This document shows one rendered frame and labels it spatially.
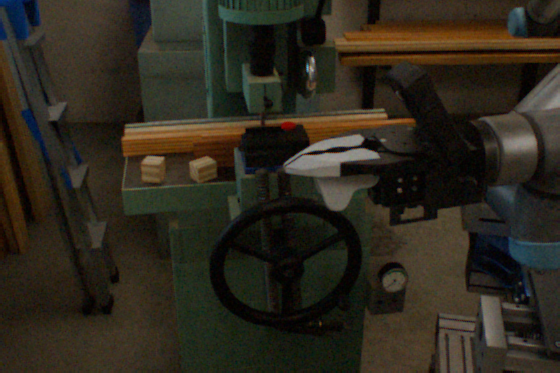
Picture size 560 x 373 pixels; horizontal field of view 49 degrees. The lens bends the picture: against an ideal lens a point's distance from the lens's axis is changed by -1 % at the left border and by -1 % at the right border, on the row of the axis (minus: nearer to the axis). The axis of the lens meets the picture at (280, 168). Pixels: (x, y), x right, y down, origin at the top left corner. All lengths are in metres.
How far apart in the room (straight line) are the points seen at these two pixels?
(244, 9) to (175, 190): 0.38
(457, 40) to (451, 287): 1.45
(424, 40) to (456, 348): 1.91
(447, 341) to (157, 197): 1.04
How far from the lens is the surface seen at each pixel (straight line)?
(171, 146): 1.40
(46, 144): 2.09
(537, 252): 0.77
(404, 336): 2.27
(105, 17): 3.76
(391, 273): 1.40
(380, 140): 0.64
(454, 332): 1.97
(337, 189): 0.62
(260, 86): 1.32
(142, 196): 1.28
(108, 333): 2.32
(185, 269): 1.38
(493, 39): 3.52
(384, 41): 3.35
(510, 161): 0.67
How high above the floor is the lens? 1.50
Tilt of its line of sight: 27 degrees down
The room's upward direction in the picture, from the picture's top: straight up
